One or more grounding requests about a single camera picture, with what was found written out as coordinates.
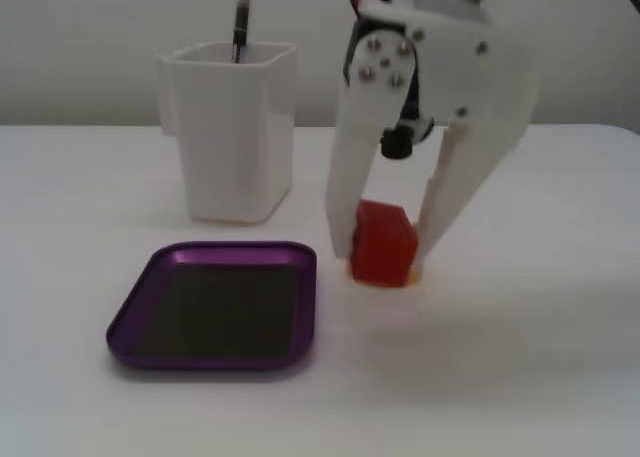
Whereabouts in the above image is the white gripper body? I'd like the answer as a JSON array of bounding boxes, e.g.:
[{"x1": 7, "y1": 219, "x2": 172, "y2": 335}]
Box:
[{"x1": 342, "y1": 0, "x2": 554, "y2": 139}]

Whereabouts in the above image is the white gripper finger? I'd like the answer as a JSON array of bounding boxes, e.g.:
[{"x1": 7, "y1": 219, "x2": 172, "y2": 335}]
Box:
[
  {"x1": 326, "y1": 28, "x2": 420, "y2": 262},
  {"x1": 416, "y1": 124, "x2": 525, "y2": 267}
]

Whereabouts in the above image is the red ribbed cube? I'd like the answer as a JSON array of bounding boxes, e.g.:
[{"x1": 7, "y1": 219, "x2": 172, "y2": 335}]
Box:
[{"x1": 349, "y1": 200, "x2": 420, "y2": 288}]

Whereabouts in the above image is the yellow tape roll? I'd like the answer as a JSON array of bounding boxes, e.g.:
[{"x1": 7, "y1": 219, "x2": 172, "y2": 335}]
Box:
[{"x1": 339, "y1": 220, "x2": 426, "y2": 289}]

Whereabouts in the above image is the white plastic pen holder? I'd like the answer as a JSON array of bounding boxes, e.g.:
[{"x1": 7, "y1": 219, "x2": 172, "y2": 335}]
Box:
[{"x1": 153, "y1": 40, "x2": 300, "y2": 227}]

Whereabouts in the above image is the black ballpoint pen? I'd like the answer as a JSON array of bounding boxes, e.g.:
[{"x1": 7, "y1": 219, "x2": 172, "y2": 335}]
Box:
[{"x1": 231, "y1": 0, "x2": 251, "y2": 64}]

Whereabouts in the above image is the purple metal tray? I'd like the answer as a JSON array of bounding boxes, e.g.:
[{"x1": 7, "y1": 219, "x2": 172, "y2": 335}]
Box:
[{"x1": 105, "y1": 240, "x2": 319, "y2": 372}]

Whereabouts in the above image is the small black camera module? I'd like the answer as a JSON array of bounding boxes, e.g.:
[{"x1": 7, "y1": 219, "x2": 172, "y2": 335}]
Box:
[{"x1": 379, "y1": 125, "x2": 415, "y2": 161}]

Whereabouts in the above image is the black camera cable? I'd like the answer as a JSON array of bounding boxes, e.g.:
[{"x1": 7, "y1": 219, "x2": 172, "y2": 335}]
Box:
[{"x1": 402, "y1": 76, "x2": 434, "y2": 144}]

